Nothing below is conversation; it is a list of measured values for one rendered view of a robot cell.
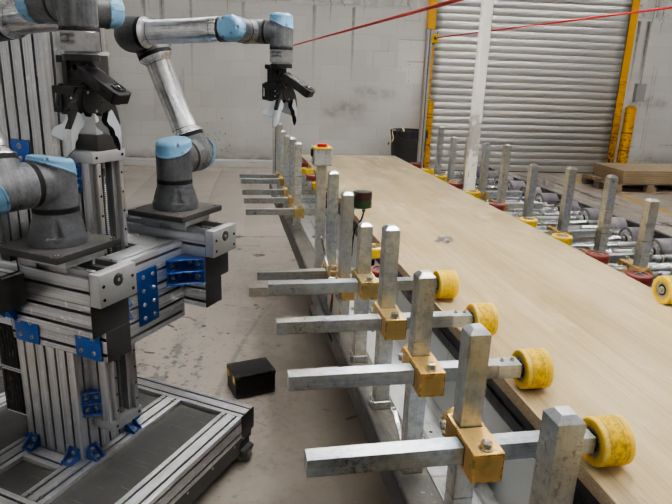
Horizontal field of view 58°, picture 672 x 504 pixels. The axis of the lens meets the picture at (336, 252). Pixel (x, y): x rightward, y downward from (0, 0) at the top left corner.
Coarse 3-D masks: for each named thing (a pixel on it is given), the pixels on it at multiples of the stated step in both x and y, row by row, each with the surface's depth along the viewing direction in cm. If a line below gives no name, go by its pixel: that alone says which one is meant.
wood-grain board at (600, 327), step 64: (384, 192) 315; (448, 192) 321; (448, 256) 209; (512, 256) 211; (576, 256) 214; (512, 320) 156; (576, 320) 158; (640, 320) 159; (512, 384) 124; (576, 384) 125; (640, 384) 126; (640, 448) 104
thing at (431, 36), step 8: (432, 32) 428; (432, 40) 428; (424, 56) 435; (424, 64) 436; (424, 72) 436; (424, 80) 437; (424, 88) 438; (424, 96) 440; (424, 104) 443; (424, 112) 444; (424, 120) 445; (424, 128) 447; (424, 136) 449; (424, 144) 451
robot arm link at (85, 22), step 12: (48, 0) 117; (60, 0) 115; (72, 0) 115; (84, 0) 116; (96, 0) 119; (60, 12) 116; (72, 12) 116; (84, 12) 117; (96, 12) 119; (60, 24) 117; (72, 24) 116; (84, 24) 117; (96, 24) 119
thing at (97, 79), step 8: (80, 72) 119; (88, 72) 119; (96, 72) 120; (88, 80) 119; (96, 80) 118; (104, 80) 119; (112, 80) 121; (96, 88) 118; (104, 88) 118; (112, 88) 118; (120, 88) 119; (104, 96) 118; (112, 96) 117; (120, 96) 118; (128, 96) 120; (112, 104) 118
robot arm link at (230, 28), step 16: (128, 16) 192; (224, 16) 178; (128, 32) 189; (144, 32) 188; (160, 32) 187; (176, 32) 185; (192, 32) 184; (208, 32) 183; (224, 32) 179; (240, 32) 180; (128, 48) 195; (144, 48) 199
